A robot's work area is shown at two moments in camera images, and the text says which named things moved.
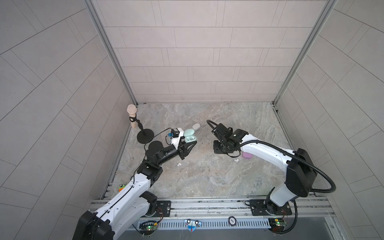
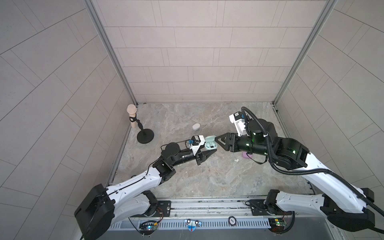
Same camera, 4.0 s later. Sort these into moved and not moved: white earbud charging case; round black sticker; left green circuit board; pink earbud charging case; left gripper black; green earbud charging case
Moved: green earbud charging case; left gripper black
Not moved: left green circuit board; round black sticker; white earbud charging case; pink earbud charging case
